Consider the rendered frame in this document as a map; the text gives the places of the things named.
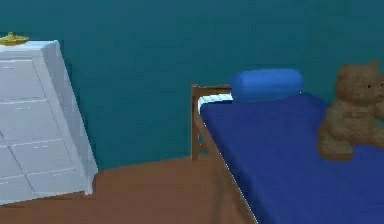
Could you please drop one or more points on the brown teddy bear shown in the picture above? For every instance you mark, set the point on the brown teddy bear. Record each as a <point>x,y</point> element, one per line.
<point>353,113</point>

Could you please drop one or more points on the blue pillow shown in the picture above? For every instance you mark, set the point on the blue pillow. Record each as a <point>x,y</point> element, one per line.
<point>266,84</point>

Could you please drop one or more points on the wooden bed with blue cover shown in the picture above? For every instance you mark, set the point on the wooden bed with blue cover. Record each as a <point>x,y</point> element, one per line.
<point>283,160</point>

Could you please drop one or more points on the white chest of drawers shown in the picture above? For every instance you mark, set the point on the white chest of drawers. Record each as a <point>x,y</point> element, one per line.
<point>36,126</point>

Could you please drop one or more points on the yellow dish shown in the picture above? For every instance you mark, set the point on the yellow dish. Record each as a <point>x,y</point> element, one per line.
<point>12,39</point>

